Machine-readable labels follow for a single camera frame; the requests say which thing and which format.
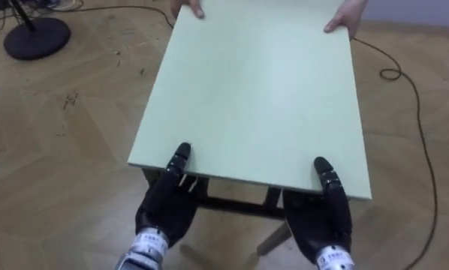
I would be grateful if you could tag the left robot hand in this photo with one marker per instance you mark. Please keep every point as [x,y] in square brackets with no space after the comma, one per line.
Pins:
[164,210]

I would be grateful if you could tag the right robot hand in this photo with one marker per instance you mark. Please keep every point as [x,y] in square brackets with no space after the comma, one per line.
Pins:
[314,221]

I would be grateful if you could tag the pale green table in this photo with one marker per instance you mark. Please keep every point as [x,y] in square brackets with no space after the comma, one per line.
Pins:
[254,101]

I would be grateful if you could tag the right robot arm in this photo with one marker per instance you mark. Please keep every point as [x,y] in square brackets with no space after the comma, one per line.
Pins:
[335,258]

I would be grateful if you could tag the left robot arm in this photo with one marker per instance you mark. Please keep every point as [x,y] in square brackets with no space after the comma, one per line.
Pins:
[143,251]

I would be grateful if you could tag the black round stand base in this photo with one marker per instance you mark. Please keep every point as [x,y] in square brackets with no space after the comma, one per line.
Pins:
[35,35]

